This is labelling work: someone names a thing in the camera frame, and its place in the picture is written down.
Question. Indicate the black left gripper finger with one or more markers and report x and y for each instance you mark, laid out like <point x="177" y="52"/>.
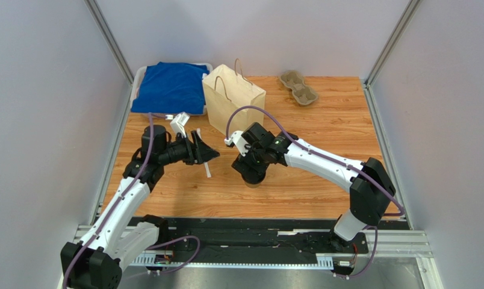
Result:
<point x="198" y="143"/>
<point x="205" y="154"/>

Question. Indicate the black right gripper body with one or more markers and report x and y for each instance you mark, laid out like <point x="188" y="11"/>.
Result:
<point x="247" y="165"/>

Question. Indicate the pulp cardboard cup carrier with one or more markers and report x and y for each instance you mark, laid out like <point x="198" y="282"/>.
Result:
<point x="294" y="81"/>

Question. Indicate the blue folded cloth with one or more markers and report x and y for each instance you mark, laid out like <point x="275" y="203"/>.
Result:
<point x="172" y="88"/>

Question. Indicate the white wrapped straw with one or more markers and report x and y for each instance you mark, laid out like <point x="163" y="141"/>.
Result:
<point x="208" y="172"/>

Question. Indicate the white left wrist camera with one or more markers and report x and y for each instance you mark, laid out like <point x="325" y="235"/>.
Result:
<point x="178" y="122"/>

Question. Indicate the paper coffee cup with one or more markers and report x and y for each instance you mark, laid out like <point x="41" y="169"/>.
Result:
<point x="252" y="185"/>

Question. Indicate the kraft paper takeout bag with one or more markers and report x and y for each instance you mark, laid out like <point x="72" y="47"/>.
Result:
<point x="226" y="91"/>

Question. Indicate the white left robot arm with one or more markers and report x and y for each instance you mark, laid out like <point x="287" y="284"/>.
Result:
<point x="100" y="257"/>

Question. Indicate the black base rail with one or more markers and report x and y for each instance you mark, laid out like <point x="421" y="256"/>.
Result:
<point x="254" y="242"/>

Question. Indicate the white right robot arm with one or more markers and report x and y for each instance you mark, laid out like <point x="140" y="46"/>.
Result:
<point x="368" y="184"/>

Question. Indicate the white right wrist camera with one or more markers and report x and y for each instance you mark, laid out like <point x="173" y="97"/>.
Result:
<point x="236" y="140"/>

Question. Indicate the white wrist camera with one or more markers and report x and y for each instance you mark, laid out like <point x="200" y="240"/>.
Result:
<point x="236" y="140"/>
<point x="178" y="122"/>

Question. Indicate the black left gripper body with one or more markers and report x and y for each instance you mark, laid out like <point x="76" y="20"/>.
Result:
<point x="180" y="150"/>

